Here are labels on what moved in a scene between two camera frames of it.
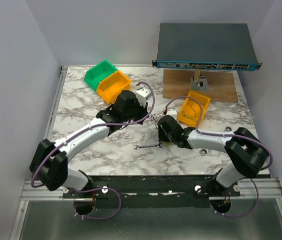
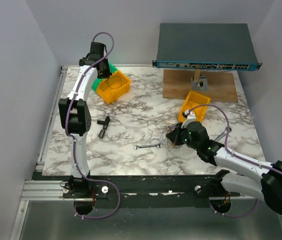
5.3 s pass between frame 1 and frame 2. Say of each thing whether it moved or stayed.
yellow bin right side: stayed
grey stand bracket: stayed
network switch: stayed
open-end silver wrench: stayed
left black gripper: moved
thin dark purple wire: moved
